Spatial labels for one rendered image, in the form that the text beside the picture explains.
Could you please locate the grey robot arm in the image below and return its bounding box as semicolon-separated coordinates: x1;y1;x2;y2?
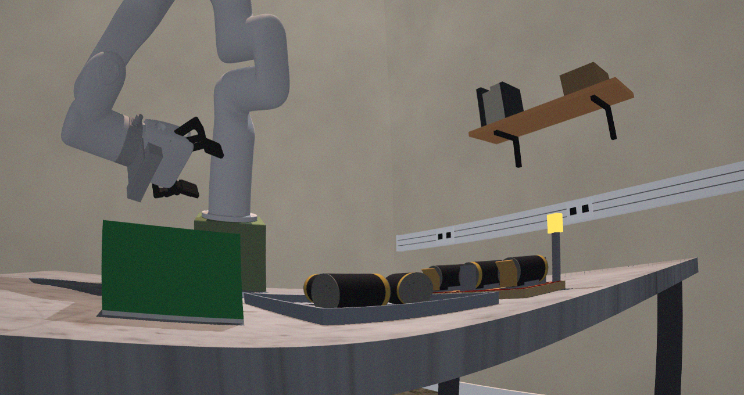
61;0;290;222

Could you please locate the black and gold battery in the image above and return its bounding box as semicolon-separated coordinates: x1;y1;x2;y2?
503;255;548;286
303;274;319;303
311;274;391;308
463;260;502;289
386;272;433;304
429;264;463;290

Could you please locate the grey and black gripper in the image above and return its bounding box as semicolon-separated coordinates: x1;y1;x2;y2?
142;117;224;198

